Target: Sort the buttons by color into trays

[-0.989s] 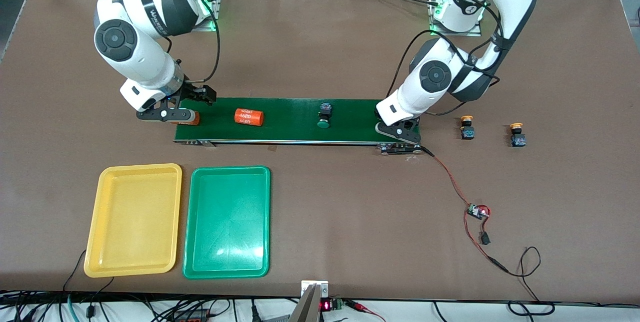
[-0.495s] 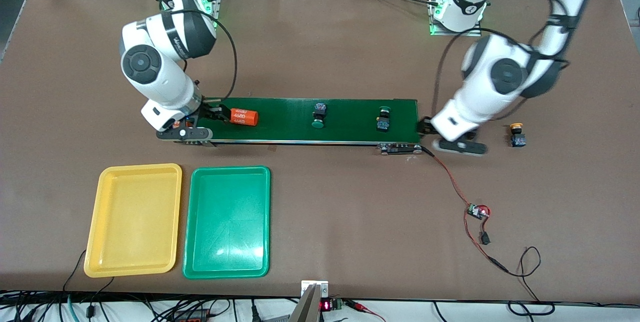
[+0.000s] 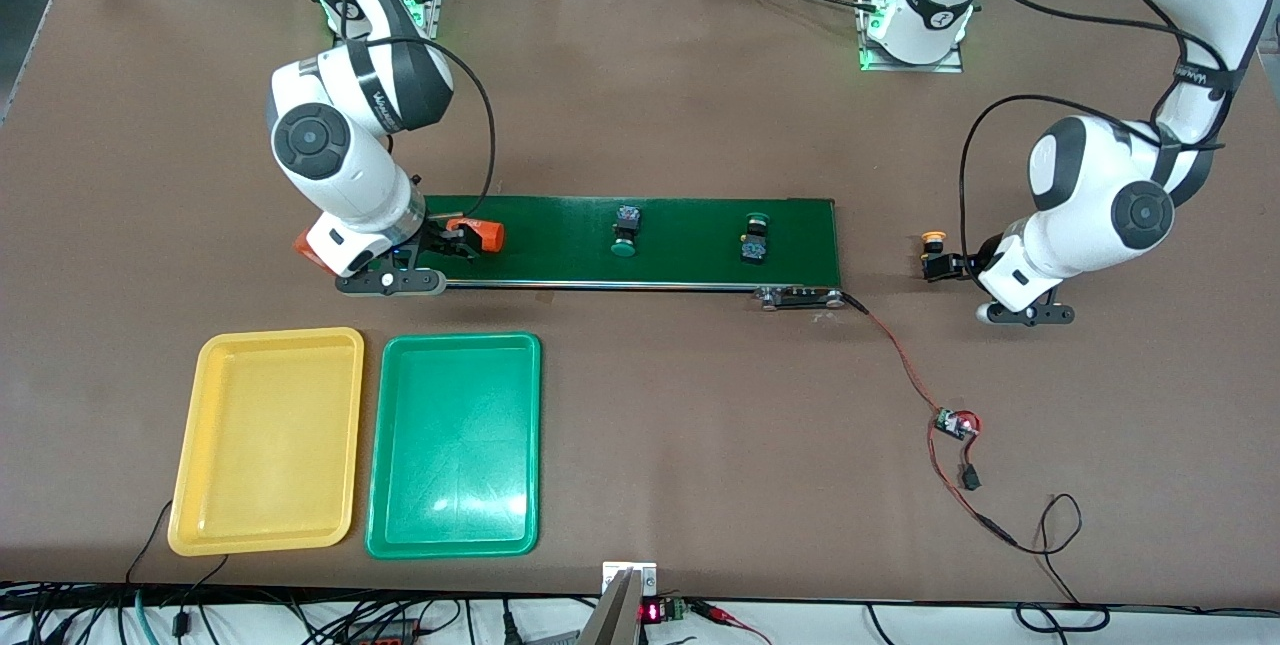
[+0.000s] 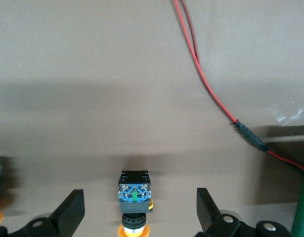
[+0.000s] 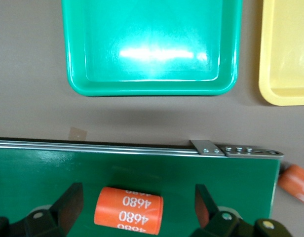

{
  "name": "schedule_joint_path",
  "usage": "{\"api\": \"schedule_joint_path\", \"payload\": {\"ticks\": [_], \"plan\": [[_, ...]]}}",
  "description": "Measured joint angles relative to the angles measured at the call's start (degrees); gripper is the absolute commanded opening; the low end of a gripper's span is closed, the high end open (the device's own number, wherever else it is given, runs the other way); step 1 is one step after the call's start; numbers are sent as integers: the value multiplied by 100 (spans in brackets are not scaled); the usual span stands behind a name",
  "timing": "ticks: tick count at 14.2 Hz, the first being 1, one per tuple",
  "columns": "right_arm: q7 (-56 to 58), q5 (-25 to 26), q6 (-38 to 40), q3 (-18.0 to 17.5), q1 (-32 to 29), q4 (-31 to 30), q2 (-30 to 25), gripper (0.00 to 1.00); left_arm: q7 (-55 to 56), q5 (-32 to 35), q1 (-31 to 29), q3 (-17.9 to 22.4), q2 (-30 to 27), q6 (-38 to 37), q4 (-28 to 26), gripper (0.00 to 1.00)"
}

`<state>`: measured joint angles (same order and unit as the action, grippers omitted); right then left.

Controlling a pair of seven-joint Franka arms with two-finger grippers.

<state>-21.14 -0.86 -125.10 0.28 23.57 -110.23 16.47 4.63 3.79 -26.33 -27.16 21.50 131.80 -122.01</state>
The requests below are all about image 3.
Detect green conveyor belt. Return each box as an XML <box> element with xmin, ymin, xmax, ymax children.
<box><xmin>347</xmin><ymin>192</ymin><xmax>844</xmax><ymax>312</ymax></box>

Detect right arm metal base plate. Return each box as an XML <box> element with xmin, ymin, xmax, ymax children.
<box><xmin>330</xmin><ymin>0</ymin><xmax>446</xmax><ymax>64</ymax></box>

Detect thin black cable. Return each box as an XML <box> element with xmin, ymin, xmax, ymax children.
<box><xmin>124</xmin><ymin>500</ymin><xmax>231</xmax><ymax>588</ymax></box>

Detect red and black cable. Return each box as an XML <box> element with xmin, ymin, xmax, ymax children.
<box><xmin>842</xmin><ymin>292</ymin><xmax>1111</xmax><ymax>632</ymax></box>

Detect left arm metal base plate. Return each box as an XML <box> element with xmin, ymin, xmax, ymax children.
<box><xmin>857</xmin><ymin>0</ymin><xmax>965</xmax><ymax>74</ymax></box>

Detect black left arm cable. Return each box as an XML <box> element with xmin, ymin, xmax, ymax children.
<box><xmin>958</xmin><ymin>0</ymin><xmax>1231</xmax><ymax>261</ymax></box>

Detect green plastic tray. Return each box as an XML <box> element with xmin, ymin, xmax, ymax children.
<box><xmin>365</xmin><ymin>332</ymin><xmax>542</xmax><ymax>560</ymax></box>

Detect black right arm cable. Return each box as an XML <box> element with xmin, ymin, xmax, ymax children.
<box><xmin>340</xmin><ymin>30</ymin><xmax>498</xmax><ymax>224</ymax></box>

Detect yellow plastic tray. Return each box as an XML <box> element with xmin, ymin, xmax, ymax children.
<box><xmin>167</xmin><ymin>327</ymin><xmax>365</xmax><ymax>558</ymax></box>

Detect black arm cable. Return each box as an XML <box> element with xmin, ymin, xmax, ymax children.
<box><xmin>958</xmin><ymin>0</ymin><xmax>1231</xmax><ymax>261</ymax></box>
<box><xmin>340</xmin><ymin>30</ymin><xmax>498</xmax><ymax>224</ymax></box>

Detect orange power strip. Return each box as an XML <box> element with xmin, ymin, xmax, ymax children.
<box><xmin>345</xmin><ymin>617</ymin><xmax>421</xmax><ymax>645</ymax></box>

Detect red clip leads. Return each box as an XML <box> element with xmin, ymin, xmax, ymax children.
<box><xmin>690</xmin><ymin>600</ymin><xmax>773</xmax><ymax>645</ymax></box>

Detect grey camera stand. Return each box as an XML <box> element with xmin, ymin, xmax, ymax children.
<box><xmin>575</xmin><ymin>569</ymin><xmax>641</xmax><ymax>645</ymax></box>

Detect yellow push button switch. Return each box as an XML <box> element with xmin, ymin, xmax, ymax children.
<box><xmin>919</xmin><ymin>231</ymin><xmax>952</xmax><ymax>284</ymax></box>

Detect small metal table bracket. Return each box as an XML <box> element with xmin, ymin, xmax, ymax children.
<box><xmin>602</xmin><ymin>562</ymin><xmax>658</xmax><ymax>596</ymax></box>

